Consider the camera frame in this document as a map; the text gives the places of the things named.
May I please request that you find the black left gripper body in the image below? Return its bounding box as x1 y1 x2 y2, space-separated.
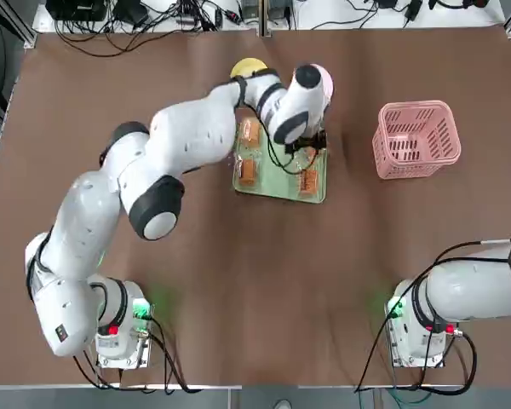
284 130 328 155

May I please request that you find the clear-wrapped bread pack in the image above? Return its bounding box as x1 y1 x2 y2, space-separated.
296 169 321 197
233 155 260 188
296 147 323 168
237 118 262 149

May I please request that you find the green plastic tray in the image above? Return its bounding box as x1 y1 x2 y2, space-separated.
232 117 328 205

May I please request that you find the small pink slotted basket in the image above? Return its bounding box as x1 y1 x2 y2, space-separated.
370 100 462 180

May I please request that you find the round white plate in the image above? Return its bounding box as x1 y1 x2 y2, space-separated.
309 63 336 104

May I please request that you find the round yellow plate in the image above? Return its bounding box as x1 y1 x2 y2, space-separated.
229 57 268 80

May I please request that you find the black power adapter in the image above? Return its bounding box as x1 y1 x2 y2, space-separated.
403 0 423 21

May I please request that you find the black dock box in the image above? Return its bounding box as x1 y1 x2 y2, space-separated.
45 0 108 22

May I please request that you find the aluminium post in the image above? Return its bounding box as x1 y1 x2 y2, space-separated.
257 0 273 38

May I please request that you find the black cable tangle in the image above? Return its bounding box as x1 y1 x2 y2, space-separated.
53 8 244 60

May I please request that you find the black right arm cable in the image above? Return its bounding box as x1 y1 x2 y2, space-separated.
352 239 511 394

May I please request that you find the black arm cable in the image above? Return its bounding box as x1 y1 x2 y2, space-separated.
70 122 324 394
352 239 511 394

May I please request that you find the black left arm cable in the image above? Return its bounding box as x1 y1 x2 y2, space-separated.
70 122 324 394

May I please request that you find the green network cable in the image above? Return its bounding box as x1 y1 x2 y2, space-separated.
389 388 433 406

